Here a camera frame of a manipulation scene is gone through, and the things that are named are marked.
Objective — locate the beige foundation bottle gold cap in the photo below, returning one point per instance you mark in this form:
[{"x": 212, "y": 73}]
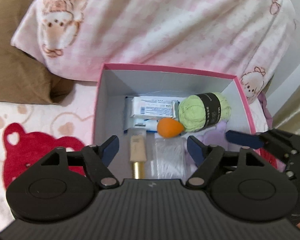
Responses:
[{"x": 138, "y": 147}]

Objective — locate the red bear printed blanket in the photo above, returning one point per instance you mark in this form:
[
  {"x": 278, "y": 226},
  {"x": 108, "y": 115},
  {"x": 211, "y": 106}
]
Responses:
[{"x": 40, "y": 120}]

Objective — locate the pink cardboard box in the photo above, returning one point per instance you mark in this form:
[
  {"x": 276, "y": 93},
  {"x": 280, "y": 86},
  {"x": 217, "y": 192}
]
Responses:
[{"x": 115, "y": 85}]

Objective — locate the orange makeup sponge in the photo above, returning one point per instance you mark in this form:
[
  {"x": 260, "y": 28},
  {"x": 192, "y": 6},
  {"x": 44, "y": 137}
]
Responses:
[{"x": 168, "y": 127}]

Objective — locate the clear cotton swab box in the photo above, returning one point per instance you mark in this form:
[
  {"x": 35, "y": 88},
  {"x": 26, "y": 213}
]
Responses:
[{"x": 168, "y": 157}]

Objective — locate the brown pillow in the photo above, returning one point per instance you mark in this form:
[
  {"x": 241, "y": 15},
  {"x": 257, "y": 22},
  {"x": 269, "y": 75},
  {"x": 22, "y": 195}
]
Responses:
[{"x": 15, "y": 55}]

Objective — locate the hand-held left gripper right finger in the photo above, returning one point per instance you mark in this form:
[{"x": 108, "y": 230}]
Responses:
[{"x": 193, "y": 148}]

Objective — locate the small white tissue packet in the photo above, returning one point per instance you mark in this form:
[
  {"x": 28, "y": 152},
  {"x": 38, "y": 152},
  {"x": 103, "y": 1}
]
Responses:
[{"x": 152, "y": 107}]

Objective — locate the green yarn ball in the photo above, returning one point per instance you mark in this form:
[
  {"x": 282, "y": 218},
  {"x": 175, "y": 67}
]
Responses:
[{"x": 192, "y": 112}]

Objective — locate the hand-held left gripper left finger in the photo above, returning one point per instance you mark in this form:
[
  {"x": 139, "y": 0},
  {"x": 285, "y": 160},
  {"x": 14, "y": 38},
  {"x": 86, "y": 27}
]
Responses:
[{"x": 111, "y": 147}]

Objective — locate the blue wet wipes packet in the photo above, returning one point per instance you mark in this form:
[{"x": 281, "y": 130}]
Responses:
[{"x": 151, "y": 125}]

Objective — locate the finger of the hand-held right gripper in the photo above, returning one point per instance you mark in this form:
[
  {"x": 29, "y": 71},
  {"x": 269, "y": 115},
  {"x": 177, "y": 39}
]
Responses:
[{"x": 242, "y": 138}]

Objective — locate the gold satin cloth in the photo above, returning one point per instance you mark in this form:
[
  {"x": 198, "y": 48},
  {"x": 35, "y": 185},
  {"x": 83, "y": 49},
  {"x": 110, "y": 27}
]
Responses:
[{"x": 295, "y": 115}]

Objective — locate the pink cartoon print pillow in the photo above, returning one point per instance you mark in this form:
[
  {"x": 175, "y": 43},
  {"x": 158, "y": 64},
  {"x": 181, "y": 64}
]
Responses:
[{"x": 152, "y": 25}]

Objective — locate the purple plush toy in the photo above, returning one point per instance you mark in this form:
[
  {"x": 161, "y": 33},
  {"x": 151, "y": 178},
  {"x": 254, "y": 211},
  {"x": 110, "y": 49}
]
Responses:
[{"x": 215, "y": 136}]

